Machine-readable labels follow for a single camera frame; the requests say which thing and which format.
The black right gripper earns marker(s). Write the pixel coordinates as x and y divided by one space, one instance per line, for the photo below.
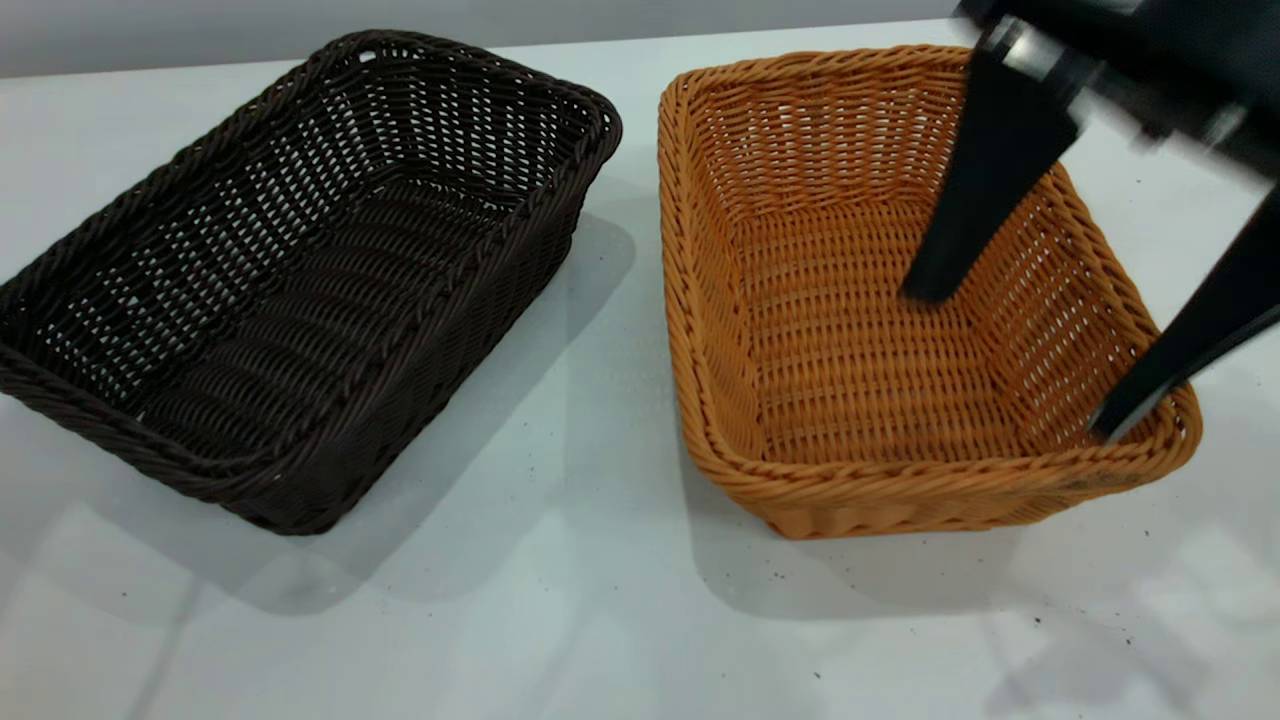
1180 60

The orange woven basket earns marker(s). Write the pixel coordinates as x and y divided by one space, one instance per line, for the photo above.
840 350

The black woven basket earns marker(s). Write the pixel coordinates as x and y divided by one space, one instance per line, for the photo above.
300 300

